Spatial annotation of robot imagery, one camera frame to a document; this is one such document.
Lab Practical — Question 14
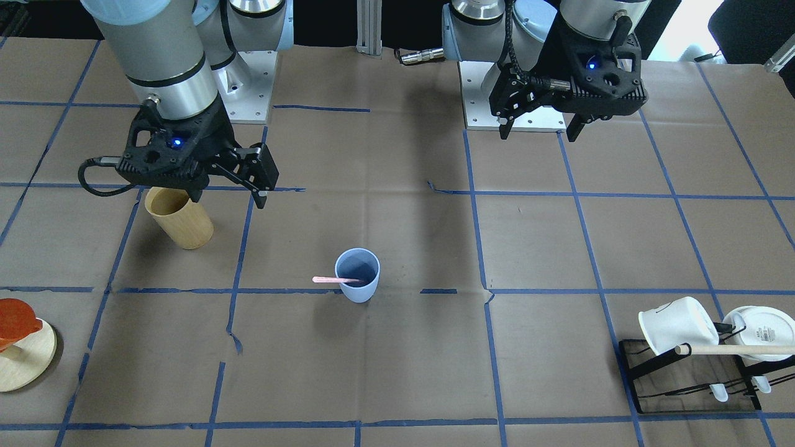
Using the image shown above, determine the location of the white smiley mug inner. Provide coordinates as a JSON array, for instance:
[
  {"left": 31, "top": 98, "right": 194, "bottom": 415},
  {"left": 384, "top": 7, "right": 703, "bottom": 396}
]
[{"left": 638, "top": 296, "right": 719, "bottom": 354}]

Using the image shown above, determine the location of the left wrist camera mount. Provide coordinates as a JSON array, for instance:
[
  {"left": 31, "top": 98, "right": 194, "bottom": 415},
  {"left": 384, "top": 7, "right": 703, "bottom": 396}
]
[{"left": 529, "top": 12, "right": 648, "bottom": 118}]

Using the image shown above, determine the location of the wooden mug tree stand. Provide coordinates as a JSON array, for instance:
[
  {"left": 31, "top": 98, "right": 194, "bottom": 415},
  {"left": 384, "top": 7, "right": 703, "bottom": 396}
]
[{"left": 1, "top": 318, "right": 58, "bottom": 393}]

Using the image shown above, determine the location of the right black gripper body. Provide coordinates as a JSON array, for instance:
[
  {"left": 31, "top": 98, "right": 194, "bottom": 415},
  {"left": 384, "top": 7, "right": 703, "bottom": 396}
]
[{"left": 186, "top": 99, "right": 261, "bottom": 187}]

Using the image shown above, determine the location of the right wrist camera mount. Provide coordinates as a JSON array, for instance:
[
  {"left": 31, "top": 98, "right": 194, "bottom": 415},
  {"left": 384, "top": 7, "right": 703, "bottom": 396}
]
[{"left": 77, "top": 94, "right": 209, "bottom": 197}]

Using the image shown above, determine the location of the pink chopstick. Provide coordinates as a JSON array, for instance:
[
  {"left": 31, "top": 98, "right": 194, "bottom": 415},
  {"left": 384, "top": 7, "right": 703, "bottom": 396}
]
[{"left": 311, "top": 276, "right": 366, "bottom": 284}]

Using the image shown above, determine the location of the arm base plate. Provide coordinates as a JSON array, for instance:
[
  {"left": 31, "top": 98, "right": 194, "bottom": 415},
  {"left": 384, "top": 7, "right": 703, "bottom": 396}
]
[
  {"left": 212, "top": 51, "right": 278, "bottom": 124},
  {"left": 459, "top": 61, "right": 566, "bottom": 132}
]

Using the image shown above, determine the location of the aluminium frame post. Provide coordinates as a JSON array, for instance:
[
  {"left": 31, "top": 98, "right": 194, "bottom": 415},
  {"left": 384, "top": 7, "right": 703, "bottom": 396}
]
[{"left": 356, "top": 0, "right": 383, "bottom": 58}]

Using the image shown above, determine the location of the orange red cup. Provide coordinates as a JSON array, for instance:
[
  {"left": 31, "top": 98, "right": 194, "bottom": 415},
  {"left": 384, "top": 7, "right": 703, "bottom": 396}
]
[{"left": 1, "top": 298, "right": 43, "bottom": 353}]

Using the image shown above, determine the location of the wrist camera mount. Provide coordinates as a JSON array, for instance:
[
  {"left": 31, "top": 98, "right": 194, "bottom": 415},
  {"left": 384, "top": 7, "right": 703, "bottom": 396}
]
[
  {"left": 529, "top": 12, "right": 648, "bottom": 118},
  {"left": 77, "top": 94, "right": 209, "bottom": 197}
]

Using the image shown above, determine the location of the white smiley mug outer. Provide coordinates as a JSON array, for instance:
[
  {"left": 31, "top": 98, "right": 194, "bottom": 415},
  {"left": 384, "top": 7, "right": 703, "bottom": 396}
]
[{"left": 723, "top": 305, "right": 794, "bottom": 347}]

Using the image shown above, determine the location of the white smiley mug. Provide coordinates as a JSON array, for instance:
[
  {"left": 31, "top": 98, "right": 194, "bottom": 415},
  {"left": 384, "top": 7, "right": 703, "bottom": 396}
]
[
  {"left": 723, "top": 305, "right": 794, "bottom": 347},
  {"left": 638, "top": 296, "right": 719, "bottom": 354}
]

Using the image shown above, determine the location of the black wire mug rack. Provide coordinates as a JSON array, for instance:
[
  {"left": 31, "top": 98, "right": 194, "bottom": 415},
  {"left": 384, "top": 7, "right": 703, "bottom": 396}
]
[{"left": 619, "top": 339, "right": 793, "bottom": 414}]

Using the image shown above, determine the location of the blue plastic cup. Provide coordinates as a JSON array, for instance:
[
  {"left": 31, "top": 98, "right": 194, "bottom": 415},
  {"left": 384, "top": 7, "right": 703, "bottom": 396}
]
[{"left": 334, "top": 247, "right": 381, "bottom": 303}]

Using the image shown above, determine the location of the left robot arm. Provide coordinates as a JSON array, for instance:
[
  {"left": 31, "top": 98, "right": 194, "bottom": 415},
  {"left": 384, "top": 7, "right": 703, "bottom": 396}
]
[{"left": 442, "top": 1, "right": 650, "bottom": 142}]

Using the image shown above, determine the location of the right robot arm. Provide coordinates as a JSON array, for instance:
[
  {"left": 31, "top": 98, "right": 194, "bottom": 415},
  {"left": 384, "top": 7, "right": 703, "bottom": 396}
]
[{"left": 78, "top": 1, "right": 294, "bottom": 209}]

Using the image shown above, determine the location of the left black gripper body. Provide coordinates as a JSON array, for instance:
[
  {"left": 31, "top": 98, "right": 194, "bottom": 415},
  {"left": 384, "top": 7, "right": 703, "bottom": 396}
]
[{"left": 489, "top": 31, "right": 573, "bottom": 128}]

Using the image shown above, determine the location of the bamboo cylinder holder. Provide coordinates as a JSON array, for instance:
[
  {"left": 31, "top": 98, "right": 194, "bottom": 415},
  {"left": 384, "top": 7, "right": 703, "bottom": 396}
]
[{"left": 144, "top": 187, "right": 215, "bottom": 250}]

